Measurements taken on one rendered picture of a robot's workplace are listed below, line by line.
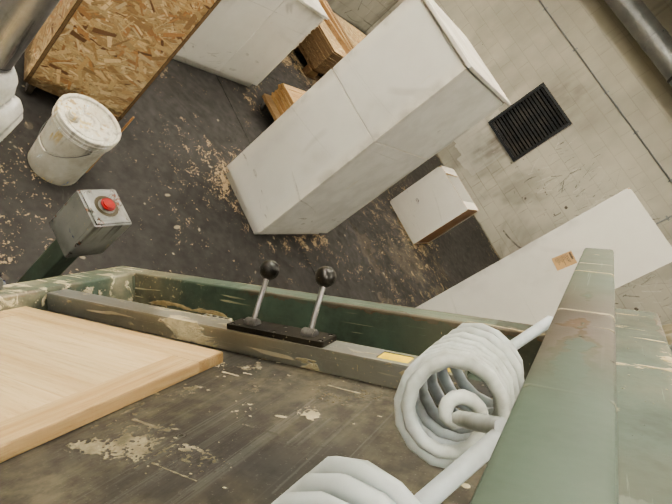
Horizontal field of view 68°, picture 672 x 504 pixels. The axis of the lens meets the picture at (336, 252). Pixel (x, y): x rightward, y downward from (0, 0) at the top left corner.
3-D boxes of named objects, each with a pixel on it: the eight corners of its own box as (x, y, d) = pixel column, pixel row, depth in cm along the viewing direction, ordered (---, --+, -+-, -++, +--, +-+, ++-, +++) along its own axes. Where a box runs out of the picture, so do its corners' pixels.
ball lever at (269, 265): (247, 330, 92) (269, 263, 96) (264, 334, 90) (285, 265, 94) (236, 325, 89) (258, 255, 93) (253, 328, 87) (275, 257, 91)
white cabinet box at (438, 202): (405, 203, 619) (453, 169, 585) (428, 243, 605) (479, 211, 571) (389, 201, 580) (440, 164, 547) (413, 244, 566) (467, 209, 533)
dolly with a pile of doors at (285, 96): (293, 114, 505) (315, 94, 490) (315, 156, 492) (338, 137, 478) (252, 100, 452) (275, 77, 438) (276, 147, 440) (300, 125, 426)
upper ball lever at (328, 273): (303, 341, 86) (323, 269, 90) (322, 345, 85) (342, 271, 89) (292, 336, 83) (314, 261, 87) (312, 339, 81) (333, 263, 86)
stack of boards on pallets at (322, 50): (365, 68, 821) (386, 49, 800) (395, 118, 796) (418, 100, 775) (269, 12, 612) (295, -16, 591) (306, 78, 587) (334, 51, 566)
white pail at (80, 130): (76, 146, 267) (123, 88, 245) (95, 193, 260) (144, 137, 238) (13, 136, 240) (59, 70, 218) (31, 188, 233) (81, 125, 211)
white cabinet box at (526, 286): (425, 307, 500) (631, 192, 405) (454, 361, 486) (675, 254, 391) (400, 316, 449) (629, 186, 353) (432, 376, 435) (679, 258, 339)
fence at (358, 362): (68, 305, 120) (67, 288, 119) (466, 390, 75) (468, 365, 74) (47, 309, 115) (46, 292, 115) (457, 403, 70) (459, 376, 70)
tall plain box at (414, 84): (293, 179, 432) (465, 36, 351) (324, 239, 418) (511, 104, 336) (218, 168, 356) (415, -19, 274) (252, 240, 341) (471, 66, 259)
